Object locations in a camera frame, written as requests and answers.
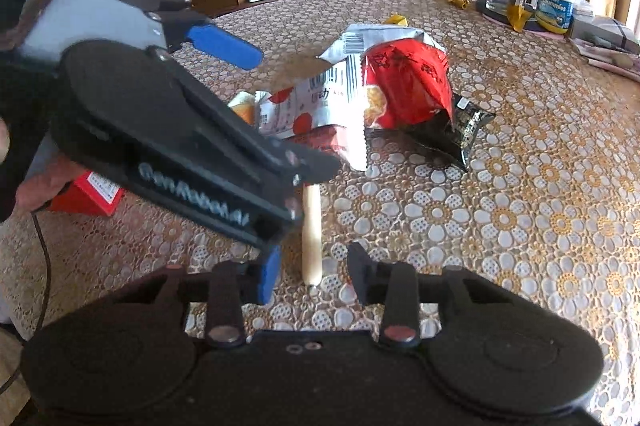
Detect black snack packet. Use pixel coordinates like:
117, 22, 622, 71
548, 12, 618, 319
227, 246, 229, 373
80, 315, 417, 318
367, 93, 497, 172

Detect white red snack packet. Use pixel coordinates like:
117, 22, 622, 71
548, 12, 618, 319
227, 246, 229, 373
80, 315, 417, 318
254, 58, 370, 172

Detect black cable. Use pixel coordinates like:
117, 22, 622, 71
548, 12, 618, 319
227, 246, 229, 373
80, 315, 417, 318
0, 211, 52, 394

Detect pink round mat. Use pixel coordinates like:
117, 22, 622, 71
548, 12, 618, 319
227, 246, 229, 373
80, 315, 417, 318
492, 18, 571, 41

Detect grey tissue box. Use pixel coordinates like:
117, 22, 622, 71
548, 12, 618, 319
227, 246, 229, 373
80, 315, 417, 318
567, 13, 640, 54

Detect red snack bag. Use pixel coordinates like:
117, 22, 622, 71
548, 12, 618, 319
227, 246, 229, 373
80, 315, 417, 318
360, 38, 456, 132

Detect pink papers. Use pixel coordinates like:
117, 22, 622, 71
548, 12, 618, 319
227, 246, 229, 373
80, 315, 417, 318
570, 37, 640, 82

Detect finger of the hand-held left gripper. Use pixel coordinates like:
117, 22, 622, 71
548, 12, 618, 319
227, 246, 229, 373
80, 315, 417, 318
152, 48, 343, 223
92, 0, 264, 71

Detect person's left hand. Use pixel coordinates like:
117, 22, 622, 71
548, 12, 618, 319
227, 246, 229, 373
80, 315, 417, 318
14, 158, 87, 213

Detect beige stick snack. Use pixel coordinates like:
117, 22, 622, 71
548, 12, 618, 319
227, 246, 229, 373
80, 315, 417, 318
301, 183, 323, 287

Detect silver snack bag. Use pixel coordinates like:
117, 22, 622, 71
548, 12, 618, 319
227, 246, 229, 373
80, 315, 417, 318
317, 23, 448, 67

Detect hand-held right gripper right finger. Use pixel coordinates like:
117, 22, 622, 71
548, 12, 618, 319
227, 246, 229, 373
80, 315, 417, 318
346, 242, 496, 349

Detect red cardboard box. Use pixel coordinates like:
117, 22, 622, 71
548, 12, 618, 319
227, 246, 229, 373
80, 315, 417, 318
47, 171, 126, 218

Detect gold floral lace tablecloth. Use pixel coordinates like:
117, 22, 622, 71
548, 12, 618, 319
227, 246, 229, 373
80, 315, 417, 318
0, 0, 640, 426

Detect dark round mat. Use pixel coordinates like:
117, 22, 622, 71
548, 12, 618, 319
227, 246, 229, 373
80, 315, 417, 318
475, 0, 546, 32

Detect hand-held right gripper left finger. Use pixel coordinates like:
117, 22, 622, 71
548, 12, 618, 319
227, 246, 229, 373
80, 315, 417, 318
145, 246, 283, 349

